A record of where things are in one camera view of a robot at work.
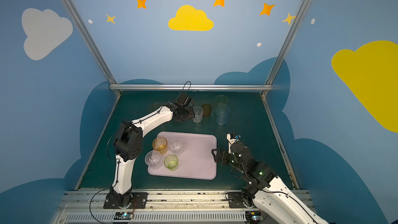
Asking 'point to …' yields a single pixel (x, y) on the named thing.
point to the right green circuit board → (253, 216)
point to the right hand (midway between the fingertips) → (219, 149)
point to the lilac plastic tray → (188, 155)
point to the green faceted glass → (171, 162)
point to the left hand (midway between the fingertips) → (194, 114)
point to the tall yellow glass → (155, 106)
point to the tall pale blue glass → (222, 112)
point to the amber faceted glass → (159, 144)
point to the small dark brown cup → (207, 109)
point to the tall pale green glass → (220, 99)
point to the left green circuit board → (123, 215)
